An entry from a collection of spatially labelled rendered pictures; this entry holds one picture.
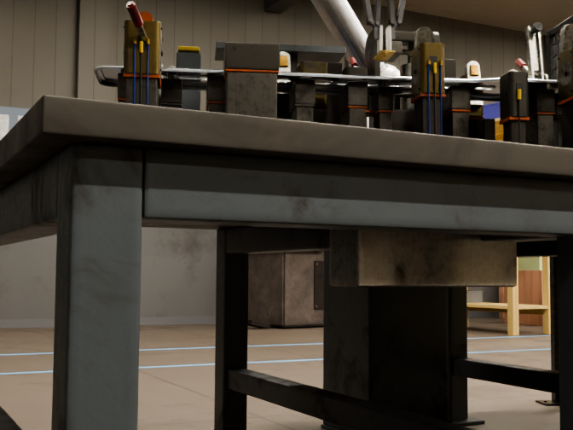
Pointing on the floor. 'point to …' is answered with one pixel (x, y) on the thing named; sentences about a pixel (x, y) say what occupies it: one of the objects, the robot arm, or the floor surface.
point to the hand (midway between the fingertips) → (384, 40)
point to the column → (386, 345)
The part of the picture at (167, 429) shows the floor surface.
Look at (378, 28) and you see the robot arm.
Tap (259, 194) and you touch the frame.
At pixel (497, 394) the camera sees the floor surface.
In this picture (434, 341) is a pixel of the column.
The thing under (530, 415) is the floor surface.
